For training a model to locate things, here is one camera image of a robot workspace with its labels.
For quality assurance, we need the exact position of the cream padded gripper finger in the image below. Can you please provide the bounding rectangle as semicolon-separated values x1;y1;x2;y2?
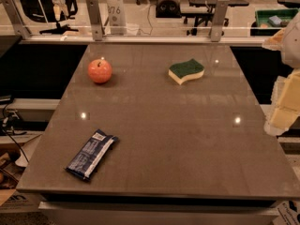
264;68;300;136

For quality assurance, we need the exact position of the green and yellow sponge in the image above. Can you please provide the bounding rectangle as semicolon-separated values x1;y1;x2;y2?
168;59;204;85

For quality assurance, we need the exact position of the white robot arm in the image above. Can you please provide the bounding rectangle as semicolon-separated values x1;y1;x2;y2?
262;12;300;136

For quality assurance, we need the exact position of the blue rxbar wrapper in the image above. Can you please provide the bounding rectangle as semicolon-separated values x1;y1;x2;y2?
66;129;118;181

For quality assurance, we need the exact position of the green plastic bin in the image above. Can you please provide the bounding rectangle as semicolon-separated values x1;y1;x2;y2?
250;8;299;36

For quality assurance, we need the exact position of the red apple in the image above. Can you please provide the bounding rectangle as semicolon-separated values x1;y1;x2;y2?
88;59;113;83

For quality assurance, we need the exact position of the white numbered pillar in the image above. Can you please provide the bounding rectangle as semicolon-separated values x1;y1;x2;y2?
106;0;127;35

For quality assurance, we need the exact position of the cardboard box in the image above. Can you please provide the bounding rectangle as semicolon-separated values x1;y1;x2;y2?
0;150;41;214

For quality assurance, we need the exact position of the right metal bracket post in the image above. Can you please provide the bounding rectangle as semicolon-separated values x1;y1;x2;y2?
210;0;229;42

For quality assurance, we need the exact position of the metal bracket post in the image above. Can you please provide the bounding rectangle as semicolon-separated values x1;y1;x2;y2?
0;0;31;39
210;0;229;42
86;0;104;41

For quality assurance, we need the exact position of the middle metal bracket post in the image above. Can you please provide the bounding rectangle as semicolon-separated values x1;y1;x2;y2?
86;0;104;41

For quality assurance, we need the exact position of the left metal bracket post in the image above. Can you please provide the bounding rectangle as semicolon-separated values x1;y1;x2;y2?
0;0;31;39

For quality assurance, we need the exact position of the black cable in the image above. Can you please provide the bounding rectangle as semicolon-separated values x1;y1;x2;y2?
0;101;31;164

